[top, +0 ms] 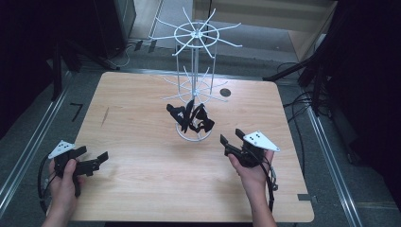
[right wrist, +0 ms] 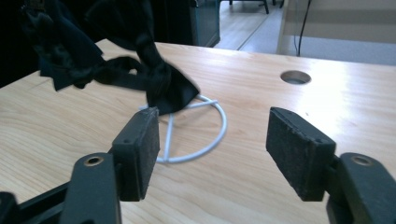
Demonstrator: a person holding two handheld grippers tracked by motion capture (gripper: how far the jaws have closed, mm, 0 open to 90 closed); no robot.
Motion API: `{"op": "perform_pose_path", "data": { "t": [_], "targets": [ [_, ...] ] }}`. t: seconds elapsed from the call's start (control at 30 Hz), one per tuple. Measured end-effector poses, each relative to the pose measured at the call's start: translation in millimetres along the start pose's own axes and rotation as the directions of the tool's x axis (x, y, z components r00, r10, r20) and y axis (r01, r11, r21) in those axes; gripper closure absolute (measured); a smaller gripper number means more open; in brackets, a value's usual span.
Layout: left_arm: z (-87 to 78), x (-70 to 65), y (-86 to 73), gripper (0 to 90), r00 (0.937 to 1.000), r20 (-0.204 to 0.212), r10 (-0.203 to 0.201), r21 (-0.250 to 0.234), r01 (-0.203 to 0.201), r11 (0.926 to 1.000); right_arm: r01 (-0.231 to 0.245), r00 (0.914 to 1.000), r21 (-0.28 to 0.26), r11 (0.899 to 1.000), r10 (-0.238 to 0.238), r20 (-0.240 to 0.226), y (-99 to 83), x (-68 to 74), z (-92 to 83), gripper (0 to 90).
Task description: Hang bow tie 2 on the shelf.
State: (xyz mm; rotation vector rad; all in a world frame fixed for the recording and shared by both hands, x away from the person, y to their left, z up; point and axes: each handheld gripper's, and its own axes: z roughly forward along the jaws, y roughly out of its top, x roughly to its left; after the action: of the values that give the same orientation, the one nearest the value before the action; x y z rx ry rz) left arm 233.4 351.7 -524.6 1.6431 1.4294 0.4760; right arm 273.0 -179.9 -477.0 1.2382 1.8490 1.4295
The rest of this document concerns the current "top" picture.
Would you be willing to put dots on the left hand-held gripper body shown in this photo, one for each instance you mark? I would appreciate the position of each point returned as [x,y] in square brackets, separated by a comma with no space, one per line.
[63,154]

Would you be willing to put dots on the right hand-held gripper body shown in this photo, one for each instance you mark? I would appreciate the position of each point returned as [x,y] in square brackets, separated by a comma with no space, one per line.
[255,148]

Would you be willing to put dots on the black bow tie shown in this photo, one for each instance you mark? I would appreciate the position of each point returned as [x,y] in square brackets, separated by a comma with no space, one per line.
[189,116]
[176,113]
[204,120]

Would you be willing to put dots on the person's right hand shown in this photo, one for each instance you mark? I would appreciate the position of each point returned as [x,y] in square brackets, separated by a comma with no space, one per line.
[252,176]

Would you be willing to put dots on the person's left hand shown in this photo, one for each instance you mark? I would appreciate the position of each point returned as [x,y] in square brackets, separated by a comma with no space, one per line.
[64,189]

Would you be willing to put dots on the round black table grommet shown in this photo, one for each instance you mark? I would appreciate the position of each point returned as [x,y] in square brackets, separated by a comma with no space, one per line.
[225,92]

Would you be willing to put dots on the grey tape piece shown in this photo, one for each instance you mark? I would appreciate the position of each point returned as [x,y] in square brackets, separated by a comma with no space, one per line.
[305,197]

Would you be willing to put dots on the black metal stand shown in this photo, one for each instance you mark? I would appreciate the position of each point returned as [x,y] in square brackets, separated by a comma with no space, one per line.
[312,69]
[60,69]

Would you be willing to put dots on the light wooden platform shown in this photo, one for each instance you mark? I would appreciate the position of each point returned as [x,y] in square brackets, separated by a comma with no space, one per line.
[268,15]

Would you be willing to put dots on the dark cabinet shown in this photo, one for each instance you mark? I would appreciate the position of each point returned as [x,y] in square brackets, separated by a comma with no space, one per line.
[116,25]

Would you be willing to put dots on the metal floor rail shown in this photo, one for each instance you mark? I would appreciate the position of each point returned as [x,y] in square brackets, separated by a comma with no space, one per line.
[334,170]
[31,142]

